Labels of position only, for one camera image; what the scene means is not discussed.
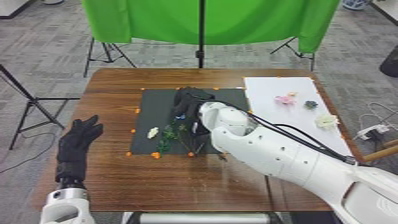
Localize pale grey bar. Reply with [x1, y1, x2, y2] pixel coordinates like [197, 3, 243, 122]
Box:
[118, 212, 287, 224]

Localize wooden stick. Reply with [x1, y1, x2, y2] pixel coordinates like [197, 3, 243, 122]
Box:
[360, 138, 398, 164]

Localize black cable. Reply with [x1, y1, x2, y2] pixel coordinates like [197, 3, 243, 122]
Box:
[202, 97, 360, 167]

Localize white sheet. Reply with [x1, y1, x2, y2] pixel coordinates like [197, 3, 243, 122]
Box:
[241, 76, 355, 158]

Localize black tripod legs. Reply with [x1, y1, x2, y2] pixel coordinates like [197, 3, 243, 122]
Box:
[81, 35, 138, 79]
[268, 35, 317, 73]

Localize dark mat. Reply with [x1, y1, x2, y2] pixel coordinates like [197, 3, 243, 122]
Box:
[129, 88, 250, 156]

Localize black bin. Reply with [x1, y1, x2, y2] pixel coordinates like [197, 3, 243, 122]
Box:
[376, 44, 398, 79]

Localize white power strip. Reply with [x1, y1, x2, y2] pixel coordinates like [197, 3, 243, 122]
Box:
[353, 123, 394, 142]

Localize small white flower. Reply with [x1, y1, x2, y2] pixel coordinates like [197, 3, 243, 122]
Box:
[145, 126, 161, 140]

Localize pink flower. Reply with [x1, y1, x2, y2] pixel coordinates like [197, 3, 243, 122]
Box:
[271, 91, 300, 106]

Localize black backdrop stand pole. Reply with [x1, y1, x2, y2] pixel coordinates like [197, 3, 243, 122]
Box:
[193, 0, 207, 70]

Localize green sprig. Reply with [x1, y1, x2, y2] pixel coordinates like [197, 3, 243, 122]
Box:
[154, 124, 179, 155]

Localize large white flower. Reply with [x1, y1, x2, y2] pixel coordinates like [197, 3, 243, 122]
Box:
[312, 113, 341, 131]

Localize black light stand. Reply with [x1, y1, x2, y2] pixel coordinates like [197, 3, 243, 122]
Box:
[0, 63, 81, 151]

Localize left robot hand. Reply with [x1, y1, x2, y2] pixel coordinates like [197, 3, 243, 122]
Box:
[53, 114, 106, 183]

